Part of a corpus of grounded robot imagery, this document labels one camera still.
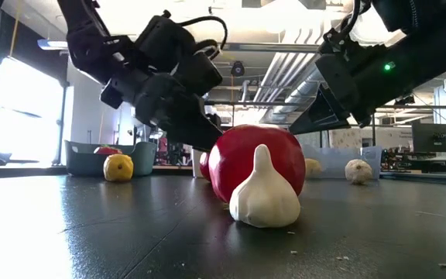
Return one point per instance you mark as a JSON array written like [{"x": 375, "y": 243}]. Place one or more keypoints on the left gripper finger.
[
  {"x": 196, "y": 128},
  {"x": 153, "y": 110}
]

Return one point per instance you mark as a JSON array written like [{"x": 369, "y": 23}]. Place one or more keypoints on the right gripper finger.
[{"x": 318, "y": 116}]

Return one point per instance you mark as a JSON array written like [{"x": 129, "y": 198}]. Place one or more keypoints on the white garlic bulb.
[
  {"x": 263, "y": 197},
  {"x": 357, "y": 171}
]

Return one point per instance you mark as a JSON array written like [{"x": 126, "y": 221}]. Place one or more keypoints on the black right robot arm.
[{"x": 432, "y": 58}]

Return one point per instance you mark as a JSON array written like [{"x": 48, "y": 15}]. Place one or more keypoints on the white plastic basket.
[{"x": 196, "y": 164}]

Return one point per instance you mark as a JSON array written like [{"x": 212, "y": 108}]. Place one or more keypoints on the translucent grey plastic basket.
[{"x": 335, "y": 155}]

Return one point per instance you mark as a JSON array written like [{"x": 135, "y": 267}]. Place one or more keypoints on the dark grey plastic basket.
[{"x": 83, "y": 162}]

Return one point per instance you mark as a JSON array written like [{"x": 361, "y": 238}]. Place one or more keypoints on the black computer monitor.
[{"x": 434, "y": 139}]

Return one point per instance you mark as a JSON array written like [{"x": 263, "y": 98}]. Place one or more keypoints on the ceiling light tube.
[{"x": 52, "y": 44}]

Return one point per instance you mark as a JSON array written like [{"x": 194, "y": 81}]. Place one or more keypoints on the silver air duct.
[{"x": 296, "y": 89}]

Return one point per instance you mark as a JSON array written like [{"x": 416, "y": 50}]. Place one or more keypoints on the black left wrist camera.
[{"x": 161, "y": 36}]

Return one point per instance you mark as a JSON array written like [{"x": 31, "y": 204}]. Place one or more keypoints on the black ceiling camera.
[{"x": 237, "y": 69}]

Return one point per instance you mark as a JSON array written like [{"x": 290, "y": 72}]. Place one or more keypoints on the black metal overhead frame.
[{"x": 432, "y": 106}]

